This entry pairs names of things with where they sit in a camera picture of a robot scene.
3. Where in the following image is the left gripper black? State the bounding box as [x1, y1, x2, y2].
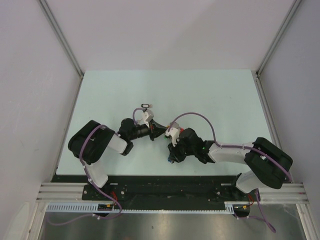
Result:
[128, 118, 168, 141]

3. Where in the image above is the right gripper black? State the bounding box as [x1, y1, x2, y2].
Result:
[168, 137, 196, 163]

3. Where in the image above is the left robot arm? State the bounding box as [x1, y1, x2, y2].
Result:
[67, 118, 167, 200]

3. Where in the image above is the black key tag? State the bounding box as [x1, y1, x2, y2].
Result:
[140, 103, 153, 109]

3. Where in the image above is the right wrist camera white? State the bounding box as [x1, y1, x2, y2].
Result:
[164, 122, 184, 147]

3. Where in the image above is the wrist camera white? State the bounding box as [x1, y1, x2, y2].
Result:
[164, 122, 184, 147]
[141, 108, 154, 127]

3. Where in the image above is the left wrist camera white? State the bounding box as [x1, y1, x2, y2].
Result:
[141, 108, 154, 127]

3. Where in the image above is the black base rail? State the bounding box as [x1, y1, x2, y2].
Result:
[51, 174, 255, 212]

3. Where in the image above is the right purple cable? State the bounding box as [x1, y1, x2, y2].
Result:
[167, 112, 293, 233]

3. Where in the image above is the white cable duct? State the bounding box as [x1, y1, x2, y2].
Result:
[46, 202, 241, 215]

